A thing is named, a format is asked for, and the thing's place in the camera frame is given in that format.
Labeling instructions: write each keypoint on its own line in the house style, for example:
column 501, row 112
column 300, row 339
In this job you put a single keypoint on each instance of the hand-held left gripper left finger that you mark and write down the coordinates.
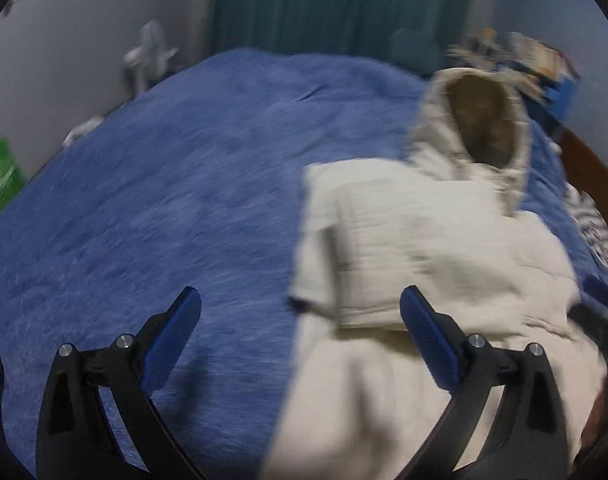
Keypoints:
column 170, row 342

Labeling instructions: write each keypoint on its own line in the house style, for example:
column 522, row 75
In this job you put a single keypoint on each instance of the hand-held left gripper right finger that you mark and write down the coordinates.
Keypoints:
column 430, row 342

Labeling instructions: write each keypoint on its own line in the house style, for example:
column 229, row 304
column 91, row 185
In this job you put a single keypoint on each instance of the white hooded coat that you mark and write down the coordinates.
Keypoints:
column 434, row 240

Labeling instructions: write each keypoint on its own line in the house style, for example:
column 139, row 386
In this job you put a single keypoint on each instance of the blue fuzzy blanket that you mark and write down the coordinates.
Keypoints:
column 159, row 185

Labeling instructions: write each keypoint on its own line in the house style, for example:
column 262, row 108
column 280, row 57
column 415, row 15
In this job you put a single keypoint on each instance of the striped cloth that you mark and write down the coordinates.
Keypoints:
column 596, row 232

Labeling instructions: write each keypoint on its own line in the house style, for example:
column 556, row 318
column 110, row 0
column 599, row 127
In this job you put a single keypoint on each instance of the white floor object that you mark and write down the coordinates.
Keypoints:
column 81, row 131

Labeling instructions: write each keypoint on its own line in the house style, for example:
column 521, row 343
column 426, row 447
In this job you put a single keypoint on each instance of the blue box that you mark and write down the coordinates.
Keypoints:
column 559, row 92

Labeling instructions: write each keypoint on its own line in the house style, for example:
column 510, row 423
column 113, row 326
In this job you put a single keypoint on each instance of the white standing fan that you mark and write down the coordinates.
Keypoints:
column 149, row 55

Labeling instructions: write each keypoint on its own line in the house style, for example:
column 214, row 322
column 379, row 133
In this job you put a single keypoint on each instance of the teal curtain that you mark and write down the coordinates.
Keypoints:
column 334, row 5

